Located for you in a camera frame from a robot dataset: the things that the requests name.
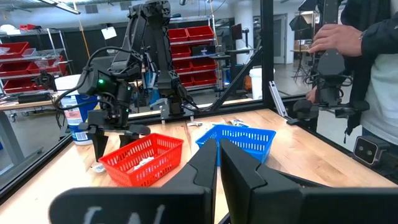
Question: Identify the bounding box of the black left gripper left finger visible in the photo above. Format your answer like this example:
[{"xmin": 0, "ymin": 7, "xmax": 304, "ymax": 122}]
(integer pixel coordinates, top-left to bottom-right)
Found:
[{"xmin": 49, "ymin": 138, "xmax": 218, "ymax": 224}]

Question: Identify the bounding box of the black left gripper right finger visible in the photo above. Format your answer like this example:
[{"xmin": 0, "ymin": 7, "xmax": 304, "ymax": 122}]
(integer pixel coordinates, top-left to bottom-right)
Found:
[{"xmin": 220, "ymin": 138, "xmax": 398, "ymax": 224}]

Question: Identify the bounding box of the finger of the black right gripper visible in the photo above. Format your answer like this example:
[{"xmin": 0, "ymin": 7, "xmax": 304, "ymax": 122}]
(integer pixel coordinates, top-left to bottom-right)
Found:
[
  {"xmin": 89, "ymin": 128, "xmax": 109, "ymax": 163},
  {"xmin": 119, "ymin": 133, "xmax": 141, "ymax": 149}
]

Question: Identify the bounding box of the red plastic basket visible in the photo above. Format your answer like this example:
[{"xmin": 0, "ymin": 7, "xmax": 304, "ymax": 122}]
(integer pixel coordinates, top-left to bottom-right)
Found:
[{"xmin": 98, "ymin": 133, "xmax": 185, "ymax": 188}]

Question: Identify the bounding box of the white container with blue band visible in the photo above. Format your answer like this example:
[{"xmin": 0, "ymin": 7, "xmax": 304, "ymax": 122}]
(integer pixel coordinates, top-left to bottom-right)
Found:
[{"xmin": 54, "ymin": 74, "xmax": 101, "ymax": 146}]

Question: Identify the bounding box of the blue plastic basket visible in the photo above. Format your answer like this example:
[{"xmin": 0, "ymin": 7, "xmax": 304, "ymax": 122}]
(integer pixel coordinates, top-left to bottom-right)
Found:
[{"xmin": 195, "ymin": 124, "xmax": 277, "ymax": 166}]

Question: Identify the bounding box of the red storage bin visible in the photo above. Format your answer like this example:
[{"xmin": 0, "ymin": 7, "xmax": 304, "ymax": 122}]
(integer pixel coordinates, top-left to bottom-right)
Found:
[
  {"xmin": 167, "ymin": 28, "xmax": 189, "ymax": 43},
  {"xmin": 27, "ymin": 55, "xmax": 65, "ymax": 75},
  {"xmin": 179, "ymin": 74, "xmax": 195, "ymax": 88},
  {"xmin": 192, "ymin": 71, "xmax": 218, "ymax": 86},
  {"xmin": 186, "ymin": 26, "xmax": 216, "ymax": 42},
  {"xmin": 190, "ymin": 58, "xmax": 217, "ymax": 71},
  {"xmin": 2, "ymin": 77, "xmax": 37, "ymax": 95},
  {"xmin": 170, "ymin": 45, "xmax": 192, "ymax": 58},
  {"xmin": 172, "ymin": 59, "xmax": 192, "ymax": 73},
  {"xmin": 0, "ymin": 41, "xmax": 30, "ymax": 60},
  {"xmin": 0, "ymin": 61, "xmax": 32, "ymax": 77}
]

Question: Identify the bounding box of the black flat box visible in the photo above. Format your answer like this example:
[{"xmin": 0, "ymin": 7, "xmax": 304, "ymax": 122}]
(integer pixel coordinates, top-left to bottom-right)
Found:
[{"xmin": 17, "ymin": 92, "xmax": 52, "ymax": 105}]

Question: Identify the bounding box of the small black background gripper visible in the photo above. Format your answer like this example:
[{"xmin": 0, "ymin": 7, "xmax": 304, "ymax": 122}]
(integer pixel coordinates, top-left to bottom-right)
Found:
[{"xmin": 30, "ymin": 71, "xmax": 58, "ymax": 93}]

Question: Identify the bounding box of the wooden desk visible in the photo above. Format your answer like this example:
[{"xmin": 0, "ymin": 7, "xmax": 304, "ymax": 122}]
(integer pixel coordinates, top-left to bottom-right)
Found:
[{"xmin": 0, "ymin": 98, "xmax": 60, "ymax": 123}]

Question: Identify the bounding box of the white paper tag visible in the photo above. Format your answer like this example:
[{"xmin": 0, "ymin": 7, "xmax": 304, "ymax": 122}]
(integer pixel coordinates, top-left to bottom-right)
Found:
[{"xmin": 101, "ymin": 26, "xmax": 118, "ymax": 40}]

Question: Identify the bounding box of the silver aluminium bar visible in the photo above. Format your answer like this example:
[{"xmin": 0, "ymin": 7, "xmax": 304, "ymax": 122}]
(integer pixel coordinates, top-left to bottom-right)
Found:
[{"xmin": 268, "ymin": 80, "xmax": 308, "ymax": 126}]

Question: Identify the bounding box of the metal shelf rack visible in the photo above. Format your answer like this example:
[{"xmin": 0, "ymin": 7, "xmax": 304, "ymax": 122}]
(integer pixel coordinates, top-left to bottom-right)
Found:
[
  {"xmin": 167, "ymin": 14, "xmax": 219, "ymax": 93},
  {"xmin": 0, "ymin": 27, "xmax": 73, "ymax": 105}
]

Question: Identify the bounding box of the person's hand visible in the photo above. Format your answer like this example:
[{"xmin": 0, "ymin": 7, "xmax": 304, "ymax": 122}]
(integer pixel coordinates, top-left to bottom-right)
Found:
[
  {"xmin": 309, "ymin": 24, "xmax": 364, "ymax": 58},
  {"xmin": 305, "ymin": 86, "xmax": 318, "ymax": 104}
]

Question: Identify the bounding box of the white bucket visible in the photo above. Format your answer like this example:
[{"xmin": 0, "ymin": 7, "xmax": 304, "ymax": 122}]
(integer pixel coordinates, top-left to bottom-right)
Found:
[{"xmin": 248, "ymin": 67, "xmax": 276, "ymax": 101}]

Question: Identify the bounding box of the long ceiling light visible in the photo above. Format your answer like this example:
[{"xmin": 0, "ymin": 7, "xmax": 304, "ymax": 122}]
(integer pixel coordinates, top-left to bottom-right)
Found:
[{"xmin": 36, "ymin": 0, "xmax": 82, "ymax": 16}]

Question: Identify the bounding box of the black monitor on stand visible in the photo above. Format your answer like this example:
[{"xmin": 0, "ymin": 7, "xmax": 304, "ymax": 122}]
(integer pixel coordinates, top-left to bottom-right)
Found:
[{"xmin": 229, "ymin": 23, "xmax": 251, "ymax": 52}]

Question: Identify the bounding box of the person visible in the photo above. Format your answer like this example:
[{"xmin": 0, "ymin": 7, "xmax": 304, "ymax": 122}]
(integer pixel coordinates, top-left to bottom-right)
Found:
[{"xmin": 340, "ymin": 0, "xmax": 398, "ymax": 147}]

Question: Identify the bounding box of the black softbox on tripod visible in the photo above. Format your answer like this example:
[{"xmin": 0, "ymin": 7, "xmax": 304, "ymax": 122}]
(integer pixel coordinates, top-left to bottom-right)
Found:
[{"xmin": 289, "ymin": 14, "xmax": 312, "ymax": 82}]

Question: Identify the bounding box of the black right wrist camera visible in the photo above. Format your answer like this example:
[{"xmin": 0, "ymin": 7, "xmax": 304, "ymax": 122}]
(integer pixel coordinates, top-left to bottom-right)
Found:
[{"xmin": 86, "ymin": 109, "xmax": 109, "ymax": 126}]

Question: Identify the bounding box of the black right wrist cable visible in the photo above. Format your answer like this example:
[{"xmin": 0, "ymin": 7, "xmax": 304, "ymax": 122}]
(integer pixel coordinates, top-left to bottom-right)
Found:
[{"xmin": 53, "ymin": 45, "xmax": 137, "ymax": 113}]

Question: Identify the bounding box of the yellow hanging cable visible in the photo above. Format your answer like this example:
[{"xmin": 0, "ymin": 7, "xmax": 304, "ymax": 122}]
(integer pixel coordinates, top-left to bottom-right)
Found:
[{"xmin": 73, "ymin": 0, "xmax": 91, "ymax": 60}]

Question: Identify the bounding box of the grey table-level camera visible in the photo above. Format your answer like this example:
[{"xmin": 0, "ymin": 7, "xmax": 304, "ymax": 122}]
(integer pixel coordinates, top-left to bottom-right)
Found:
[{"xmin": 353, "ymin": 135, "xmax": 391, "ymax": 166}]

